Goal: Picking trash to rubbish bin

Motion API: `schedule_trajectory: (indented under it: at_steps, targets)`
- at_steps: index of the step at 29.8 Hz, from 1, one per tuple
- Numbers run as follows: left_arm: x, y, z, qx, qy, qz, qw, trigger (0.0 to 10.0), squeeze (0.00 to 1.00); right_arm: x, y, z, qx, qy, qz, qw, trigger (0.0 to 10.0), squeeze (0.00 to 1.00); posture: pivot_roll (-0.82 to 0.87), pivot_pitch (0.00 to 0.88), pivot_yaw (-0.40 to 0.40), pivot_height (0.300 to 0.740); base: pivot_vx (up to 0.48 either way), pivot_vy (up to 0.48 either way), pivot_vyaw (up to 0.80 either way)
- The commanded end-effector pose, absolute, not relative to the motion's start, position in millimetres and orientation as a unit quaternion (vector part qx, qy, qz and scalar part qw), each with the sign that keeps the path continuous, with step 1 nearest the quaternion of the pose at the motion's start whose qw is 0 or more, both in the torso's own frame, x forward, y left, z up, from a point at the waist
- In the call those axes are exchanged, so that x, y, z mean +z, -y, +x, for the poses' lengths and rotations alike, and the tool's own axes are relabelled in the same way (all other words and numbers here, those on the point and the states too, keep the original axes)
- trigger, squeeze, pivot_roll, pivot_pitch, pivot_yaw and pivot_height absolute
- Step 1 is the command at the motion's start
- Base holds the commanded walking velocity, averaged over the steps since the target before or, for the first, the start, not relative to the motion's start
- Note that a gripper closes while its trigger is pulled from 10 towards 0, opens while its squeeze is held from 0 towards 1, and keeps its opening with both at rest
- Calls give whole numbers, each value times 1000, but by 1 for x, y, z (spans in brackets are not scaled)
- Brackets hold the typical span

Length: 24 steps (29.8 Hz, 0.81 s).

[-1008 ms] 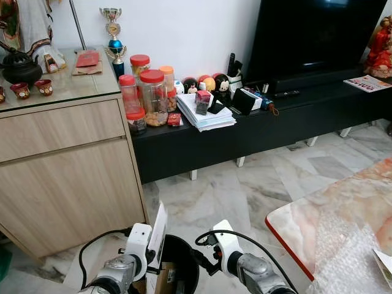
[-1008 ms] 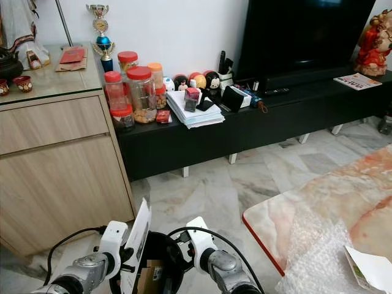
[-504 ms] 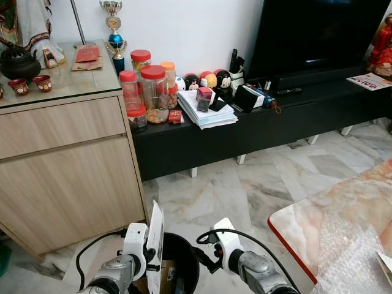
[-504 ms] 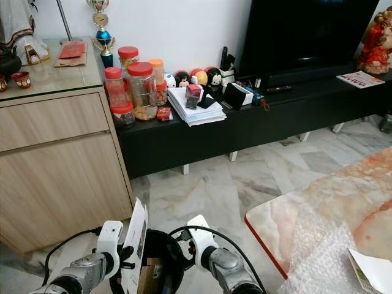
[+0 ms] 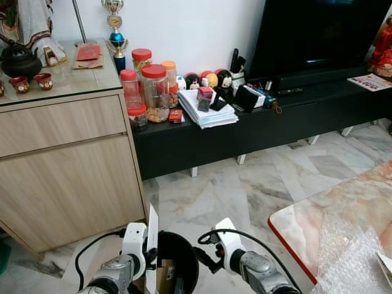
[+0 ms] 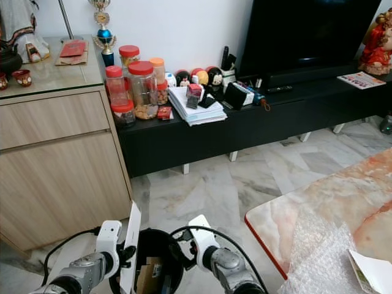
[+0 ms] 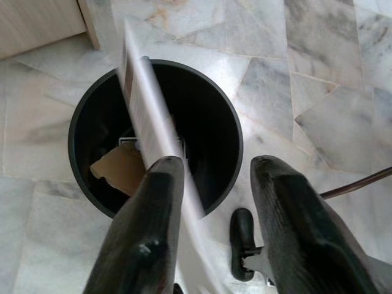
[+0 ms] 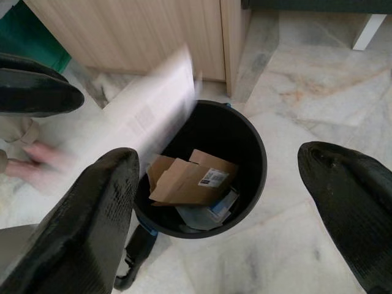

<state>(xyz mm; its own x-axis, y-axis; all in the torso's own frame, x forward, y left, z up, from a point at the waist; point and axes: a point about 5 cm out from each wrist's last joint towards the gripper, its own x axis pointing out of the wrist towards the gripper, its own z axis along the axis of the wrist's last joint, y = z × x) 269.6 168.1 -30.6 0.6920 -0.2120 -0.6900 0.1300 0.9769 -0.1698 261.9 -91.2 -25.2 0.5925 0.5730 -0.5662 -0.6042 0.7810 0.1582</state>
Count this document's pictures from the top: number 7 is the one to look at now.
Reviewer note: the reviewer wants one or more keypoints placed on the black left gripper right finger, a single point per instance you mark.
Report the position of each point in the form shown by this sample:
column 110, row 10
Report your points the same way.
column 294, row 232

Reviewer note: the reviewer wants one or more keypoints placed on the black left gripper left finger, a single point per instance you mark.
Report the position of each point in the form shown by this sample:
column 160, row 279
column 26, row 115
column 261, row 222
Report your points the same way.
column 147, row 232

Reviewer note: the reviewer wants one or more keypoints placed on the white paper carton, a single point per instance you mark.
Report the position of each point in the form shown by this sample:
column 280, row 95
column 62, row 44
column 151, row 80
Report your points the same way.
column 144, row 92

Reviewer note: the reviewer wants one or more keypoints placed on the black round rubbish bin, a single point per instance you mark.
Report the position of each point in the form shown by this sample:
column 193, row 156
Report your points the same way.
column 208, row 122

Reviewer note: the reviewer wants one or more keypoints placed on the grey chair leg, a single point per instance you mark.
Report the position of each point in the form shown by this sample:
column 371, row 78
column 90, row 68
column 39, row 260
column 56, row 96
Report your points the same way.
column 257, row 260

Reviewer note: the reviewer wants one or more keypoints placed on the black chair castor wheel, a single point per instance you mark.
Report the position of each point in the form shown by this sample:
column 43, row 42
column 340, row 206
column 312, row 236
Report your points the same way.
column 240, row 232

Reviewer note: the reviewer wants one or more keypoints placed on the brown cardboard scrap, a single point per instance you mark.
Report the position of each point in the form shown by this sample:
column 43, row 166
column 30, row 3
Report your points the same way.
column 119, row 168

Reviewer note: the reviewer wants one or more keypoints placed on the light wooden cabinet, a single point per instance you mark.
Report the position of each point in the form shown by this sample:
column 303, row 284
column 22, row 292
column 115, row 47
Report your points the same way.
column 36, row 21

